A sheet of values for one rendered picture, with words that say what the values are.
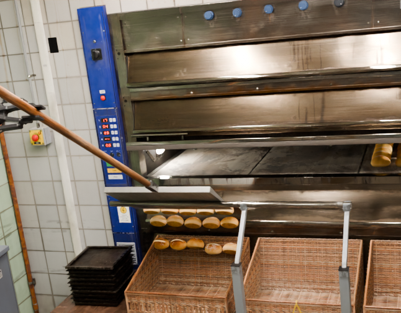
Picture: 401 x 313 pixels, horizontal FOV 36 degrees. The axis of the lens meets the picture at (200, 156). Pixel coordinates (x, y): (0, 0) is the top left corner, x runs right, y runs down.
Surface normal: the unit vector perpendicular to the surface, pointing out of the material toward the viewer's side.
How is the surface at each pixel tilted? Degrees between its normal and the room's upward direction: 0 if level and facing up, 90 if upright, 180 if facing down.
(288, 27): 90
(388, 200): 70
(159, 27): 91
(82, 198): 90
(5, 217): 90
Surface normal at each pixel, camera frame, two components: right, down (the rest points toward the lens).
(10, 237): 0.94, -0.02
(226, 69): -0.35, -0.07
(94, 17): -0.33, 0.27
